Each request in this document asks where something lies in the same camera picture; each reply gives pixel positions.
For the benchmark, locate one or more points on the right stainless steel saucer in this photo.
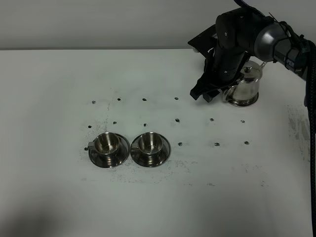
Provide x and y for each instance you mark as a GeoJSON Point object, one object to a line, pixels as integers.
{"type": "Point", "coordinates": [153, 161]}

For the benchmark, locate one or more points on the stainless steel teacup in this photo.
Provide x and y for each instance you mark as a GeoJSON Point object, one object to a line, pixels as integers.
{"type": "Point", "coordinates": [148, 143]}
{"type": "Point", "coordinates": [105, 144]}

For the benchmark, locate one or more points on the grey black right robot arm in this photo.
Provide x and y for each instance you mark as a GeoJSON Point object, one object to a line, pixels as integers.
{"type": "Point", "coordinates": [272, 41]}

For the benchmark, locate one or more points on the left stainless steel saucer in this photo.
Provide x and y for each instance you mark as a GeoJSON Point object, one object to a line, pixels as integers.
{"type": "Point", "coordinates": [113, 160]}

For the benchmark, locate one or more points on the stainless steel saucer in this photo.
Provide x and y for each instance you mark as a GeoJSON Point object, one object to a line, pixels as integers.
{"type": "Point", "coordinates": [153, 161]}
{"type": "Point", "coordinates": [113, 160]}

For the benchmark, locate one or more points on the stainless steel teapot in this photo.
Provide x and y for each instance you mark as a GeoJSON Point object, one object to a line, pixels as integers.
{"type": "Point", "coordinates": [246, 91]}

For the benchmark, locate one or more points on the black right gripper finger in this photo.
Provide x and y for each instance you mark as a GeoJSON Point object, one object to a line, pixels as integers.
{"type": "Point", "coordinates": [200, 88]}
{"type": "Point", "coordinates": [210, 93]}

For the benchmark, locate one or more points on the left stainless steel teacup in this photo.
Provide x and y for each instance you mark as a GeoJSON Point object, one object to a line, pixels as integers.
{"type": "Point", "coordinates": [105, 144]}

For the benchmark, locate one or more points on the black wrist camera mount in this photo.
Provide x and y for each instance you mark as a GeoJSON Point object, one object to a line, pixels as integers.
{"type": "Point", "coordinates": [205, 41]}

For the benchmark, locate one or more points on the right stainless steel teacup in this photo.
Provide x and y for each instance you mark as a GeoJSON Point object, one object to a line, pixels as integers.
{"type": "Point", "coordinates": [148, 143]}

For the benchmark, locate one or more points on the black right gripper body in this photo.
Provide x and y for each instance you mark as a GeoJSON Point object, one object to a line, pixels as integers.
{"type": "Point", "coordinates": [232, 42]}

